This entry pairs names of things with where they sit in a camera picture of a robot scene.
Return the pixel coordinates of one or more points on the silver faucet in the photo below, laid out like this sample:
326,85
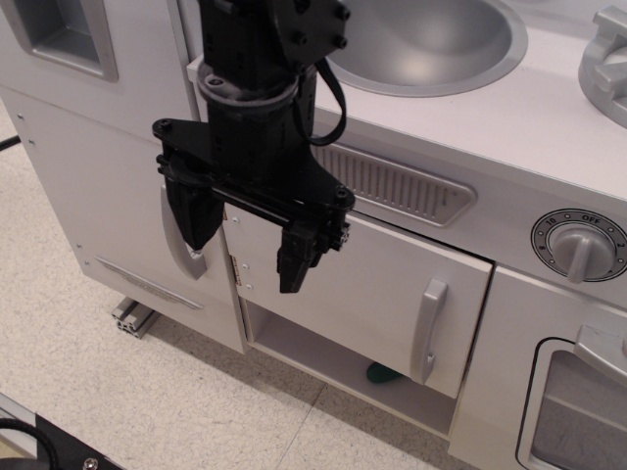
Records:
602,70

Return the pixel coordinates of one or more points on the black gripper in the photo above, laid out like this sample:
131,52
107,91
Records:
259,160

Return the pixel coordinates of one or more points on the silver sink bowl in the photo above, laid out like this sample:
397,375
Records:
430,48

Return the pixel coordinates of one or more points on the silver oven door handle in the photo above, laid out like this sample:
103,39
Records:
602,351

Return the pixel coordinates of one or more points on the grey timer knob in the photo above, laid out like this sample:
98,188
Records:
580,245

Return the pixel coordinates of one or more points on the green object in cabinet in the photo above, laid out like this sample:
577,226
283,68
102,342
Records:
378,373

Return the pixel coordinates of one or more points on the silver fridge door handle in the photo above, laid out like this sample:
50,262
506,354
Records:
191,265

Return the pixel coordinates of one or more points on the silver cabinet door handle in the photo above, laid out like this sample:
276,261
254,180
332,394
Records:
431,303

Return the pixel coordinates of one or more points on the aluminium extrusion rail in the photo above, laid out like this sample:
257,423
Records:
134,318

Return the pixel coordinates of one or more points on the white toy kitchen body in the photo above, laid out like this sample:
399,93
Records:
528,144

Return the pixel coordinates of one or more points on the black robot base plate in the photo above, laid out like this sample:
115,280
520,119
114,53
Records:
30,441

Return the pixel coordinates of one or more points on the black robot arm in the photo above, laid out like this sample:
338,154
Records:
262,61

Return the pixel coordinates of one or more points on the white cabinet door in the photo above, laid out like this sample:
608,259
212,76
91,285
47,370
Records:
366,296

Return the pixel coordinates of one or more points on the silver vent grille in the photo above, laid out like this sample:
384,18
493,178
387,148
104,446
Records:
397,187

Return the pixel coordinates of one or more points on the oven door with window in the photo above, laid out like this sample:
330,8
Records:
574,416

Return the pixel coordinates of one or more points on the white toy fridge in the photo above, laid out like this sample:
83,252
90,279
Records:
84,82

